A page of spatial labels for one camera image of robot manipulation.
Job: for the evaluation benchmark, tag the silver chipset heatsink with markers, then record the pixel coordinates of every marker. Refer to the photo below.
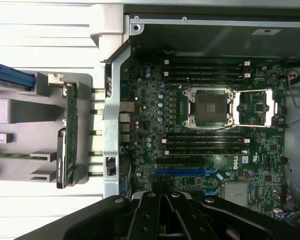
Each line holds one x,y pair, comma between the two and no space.
236,193

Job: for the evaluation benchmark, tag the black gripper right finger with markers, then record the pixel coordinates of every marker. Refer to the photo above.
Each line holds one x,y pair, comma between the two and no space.
240,220

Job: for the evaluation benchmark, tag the metal socket cover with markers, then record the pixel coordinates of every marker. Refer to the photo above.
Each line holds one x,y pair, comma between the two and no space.
271,107

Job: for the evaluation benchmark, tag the green RAM stick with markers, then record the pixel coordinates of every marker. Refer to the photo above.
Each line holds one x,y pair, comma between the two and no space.
10,155

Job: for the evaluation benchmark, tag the blue expansion slot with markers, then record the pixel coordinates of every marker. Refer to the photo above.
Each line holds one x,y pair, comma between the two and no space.
180,172

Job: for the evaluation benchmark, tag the silver rear port block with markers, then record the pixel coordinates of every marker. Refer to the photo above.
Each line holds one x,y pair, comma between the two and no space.
125,118
125,127
125,137
127,106

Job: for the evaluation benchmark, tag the black RAM slot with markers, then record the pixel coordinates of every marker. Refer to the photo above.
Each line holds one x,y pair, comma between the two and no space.
205,141
205,80
205,74
245,152
205,67
205,61
205,135
205,146

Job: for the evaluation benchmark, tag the CPU socket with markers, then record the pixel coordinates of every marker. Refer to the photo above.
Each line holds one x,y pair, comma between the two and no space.
210,107

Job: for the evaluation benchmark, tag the open black PC case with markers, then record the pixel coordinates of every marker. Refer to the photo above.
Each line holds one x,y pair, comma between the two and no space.
112,125

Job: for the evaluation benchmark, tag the grey parts rack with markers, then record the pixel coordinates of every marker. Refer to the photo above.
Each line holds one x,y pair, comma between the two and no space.
27,112

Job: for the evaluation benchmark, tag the green motherboard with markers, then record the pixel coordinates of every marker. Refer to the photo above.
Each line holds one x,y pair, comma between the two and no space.
150,150

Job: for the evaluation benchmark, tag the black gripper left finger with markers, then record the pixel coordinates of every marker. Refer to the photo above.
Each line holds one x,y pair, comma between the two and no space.
102,217

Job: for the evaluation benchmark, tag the long black expansion slot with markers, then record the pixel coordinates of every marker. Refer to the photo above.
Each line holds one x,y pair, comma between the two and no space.
180,161

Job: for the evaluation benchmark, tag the thin metal locking lever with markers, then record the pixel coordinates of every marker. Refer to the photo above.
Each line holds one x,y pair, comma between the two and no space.
188,83
222,129

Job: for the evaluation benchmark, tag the hard disk in blue carrier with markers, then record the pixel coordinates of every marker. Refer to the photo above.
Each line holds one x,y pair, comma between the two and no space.
12,75

